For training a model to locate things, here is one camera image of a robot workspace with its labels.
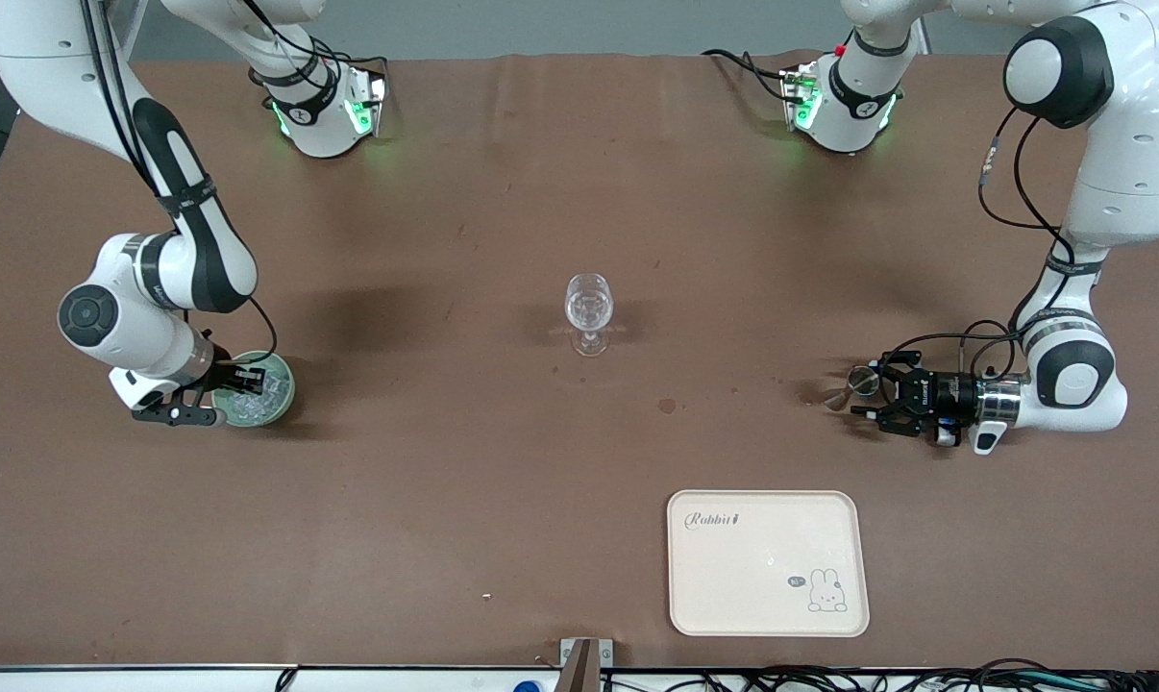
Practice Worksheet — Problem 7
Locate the steel double jigger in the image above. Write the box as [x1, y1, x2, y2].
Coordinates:
[827, 363, 883, 412]

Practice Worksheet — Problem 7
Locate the clear ice cubes heap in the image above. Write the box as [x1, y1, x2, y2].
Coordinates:
[229, 370, 288, 424]

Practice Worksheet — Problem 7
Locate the clear wine glass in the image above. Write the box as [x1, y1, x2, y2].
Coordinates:
[564, 273, 615, 358]

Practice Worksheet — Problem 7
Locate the pale green ceramic bowl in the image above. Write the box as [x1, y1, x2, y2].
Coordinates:
[212, 350, 296, 429]

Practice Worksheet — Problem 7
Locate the cream rabbit print tray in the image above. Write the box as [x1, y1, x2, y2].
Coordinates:
[667, 489, 871, 638]

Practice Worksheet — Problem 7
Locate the brown table cover mat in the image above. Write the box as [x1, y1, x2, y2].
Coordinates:
[0, 50, 1159, 671]

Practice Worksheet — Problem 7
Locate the tangled black cable bundle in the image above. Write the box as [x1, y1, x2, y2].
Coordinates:
[604, 658, 1159, 692]

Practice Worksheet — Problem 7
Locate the black left base cable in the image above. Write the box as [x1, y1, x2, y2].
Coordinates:
[702, 48, 803, 103]

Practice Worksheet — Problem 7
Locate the black base cable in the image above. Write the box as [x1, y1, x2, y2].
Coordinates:
[702, 48, 803, 103]
[243, 0, 390, 87]

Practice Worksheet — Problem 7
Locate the black right base cable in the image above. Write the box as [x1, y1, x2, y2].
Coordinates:
[243, 0, 390, 87]

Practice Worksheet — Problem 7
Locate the grey metal camera bracket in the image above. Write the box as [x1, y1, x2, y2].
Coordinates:
[559, 637, 615, 692]

